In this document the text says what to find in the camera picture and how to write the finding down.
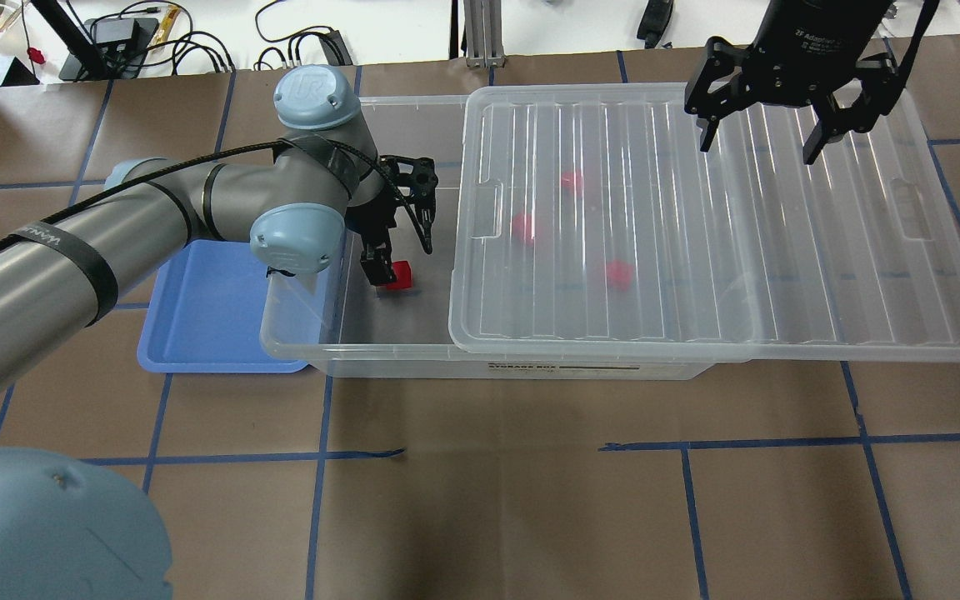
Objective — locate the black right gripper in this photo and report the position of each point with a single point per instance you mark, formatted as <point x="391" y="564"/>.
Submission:
<point x="817" y="42"/>

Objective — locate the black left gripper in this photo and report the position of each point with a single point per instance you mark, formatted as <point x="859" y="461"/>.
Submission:
<point x="372" y="223"/>

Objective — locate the red block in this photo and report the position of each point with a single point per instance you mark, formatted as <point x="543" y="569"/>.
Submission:
<point x="522" y="229"/>
<point x="619" y="275"/>
<point x="572" y="182"/>
<point x="403" y="278"/>

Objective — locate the clear ribbed box lid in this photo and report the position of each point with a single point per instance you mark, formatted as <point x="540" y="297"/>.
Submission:
<point x="741" y="252"/>

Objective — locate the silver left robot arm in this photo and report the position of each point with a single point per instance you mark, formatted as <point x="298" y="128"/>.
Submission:
<point x="71" y="530"/>

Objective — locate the clear plastic storage box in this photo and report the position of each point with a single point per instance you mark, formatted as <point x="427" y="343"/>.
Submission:
<point x="347" y="328"/>

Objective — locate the red block under lid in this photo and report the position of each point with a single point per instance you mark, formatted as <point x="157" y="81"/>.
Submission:
<point x="572" y="182"/>
<point x="522" y="229"/>
<point x="619" y="275"/>

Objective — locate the black power adapter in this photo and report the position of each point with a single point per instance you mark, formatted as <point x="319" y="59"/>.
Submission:
<point x="654" y="22"/>

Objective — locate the blue plastic tray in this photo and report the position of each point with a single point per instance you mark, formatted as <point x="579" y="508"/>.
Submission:
<point x="205" y="314"/>

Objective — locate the aluminium frame post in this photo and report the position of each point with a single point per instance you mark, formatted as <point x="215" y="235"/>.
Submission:
<point x="483" y="34"/>

